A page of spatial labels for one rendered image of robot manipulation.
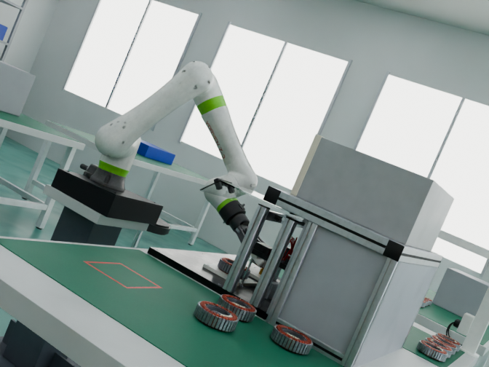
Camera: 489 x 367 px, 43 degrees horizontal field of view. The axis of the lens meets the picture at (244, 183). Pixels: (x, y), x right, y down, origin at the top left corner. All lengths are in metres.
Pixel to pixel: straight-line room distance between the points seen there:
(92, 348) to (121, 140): 1.31
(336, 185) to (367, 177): 0.10
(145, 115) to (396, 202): 1.03
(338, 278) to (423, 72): 5.44
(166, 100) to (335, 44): 5.22
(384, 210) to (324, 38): 5.77
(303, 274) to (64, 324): 0.80
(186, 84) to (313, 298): 0.99
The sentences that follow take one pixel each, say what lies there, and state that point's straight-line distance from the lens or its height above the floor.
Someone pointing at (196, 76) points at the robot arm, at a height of 1.37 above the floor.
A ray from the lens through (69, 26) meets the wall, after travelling 9.73.
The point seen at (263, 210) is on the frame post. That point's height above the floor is 1.04.
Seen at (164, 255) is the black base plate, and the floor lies 0.77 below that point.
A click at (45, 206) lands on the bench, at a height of 0.19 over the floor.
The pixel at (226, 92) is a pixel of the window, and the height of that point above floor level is 1.79.
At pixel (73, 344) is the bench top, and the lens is 1.23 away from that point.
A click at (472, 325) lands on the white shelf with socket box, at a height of 0.87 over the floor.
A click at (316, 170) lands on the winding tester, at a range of 1.94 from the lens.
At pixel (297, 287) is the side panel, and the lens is 1.82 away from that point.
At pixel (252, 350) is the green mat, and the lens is 1.54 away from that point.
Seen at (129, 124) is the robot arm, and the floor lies 1.10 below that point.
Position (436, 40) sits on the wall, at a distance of 7.17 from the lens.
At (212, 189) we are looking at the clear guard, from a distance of 2.08.
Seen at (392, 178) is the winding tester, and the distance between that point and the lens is 1.87.
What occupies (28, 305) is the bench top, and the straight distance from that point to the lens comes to 1.31.
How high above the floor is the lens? 1.18
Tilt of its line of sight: 3 degrees down
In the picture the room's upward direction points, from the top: 23 degrees clockwise
